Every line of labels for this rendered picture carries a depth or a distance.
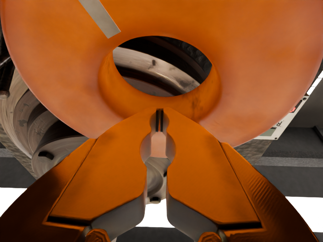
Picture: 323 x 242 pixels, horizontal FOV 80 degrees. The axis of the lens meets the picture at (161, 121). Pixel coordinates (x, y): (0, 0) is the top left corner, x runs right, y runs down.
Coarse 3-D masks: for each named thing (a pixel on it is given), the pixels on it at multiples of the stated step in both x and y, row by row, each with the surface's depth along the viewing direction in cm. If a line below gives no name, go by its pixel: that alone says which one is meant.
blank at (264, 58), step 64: (0, 0) 8; (64, 0) 7; (128, 0) 7; (192, 0) 7; (256, 0) 7; (320, 0) 7; (64, 64) 10; (256, 64) 9; (320, 64) 9; (256, 128) 12
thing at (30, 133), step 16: (128, 80) 29; (144, 80) 29; (32, 96) 31; (160, 96) 31; (16, 112) 34; (32, 112) 34; (48, 112) 31; (16, 128) 37; (32, 128) 34; (48, 128) 34; (32, 144) 38
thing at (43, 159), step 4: (40, 152) 31; (44, 152) 31; (40, 156) 31; (44, 156) 31; (48, 156) 31; (52, 156) 32; (40, 160) 31; (44, 160) 31; (48, 160) 31; (164, 176) 35; (152, 200) 43; (156, 200) 43; (160, 200) 43; (156, 204) 44
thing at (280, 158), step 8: (0, 144) 510; (0, 152) 515; (8, 152) 515; (264, 152) 514; (272, 152) 514; (280, 152) 515; (288, 152) 516; (296, 152) 516; (304, 152) 517; (312, 152) 517; (320, 152) 518; (264, 160) 517; (272, 160) 516; (280, 160) 515; (288, 160) 515; (296, 160) 514; (304, 160) 513; (312, 160) 512; (320, 160) 511
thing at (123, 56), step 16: (128, 48) 27; (144, 48) 30; (160, 48) 32; (128, 64) 29; (144, 64) 29; (160, 64) 29; (176, 64) 29; (16, 80) 31; (160, 80) 31; (176, 80) 31; (192, 80) 31; (16, 96) 34; (0, 112) 37; (16, 144) 44
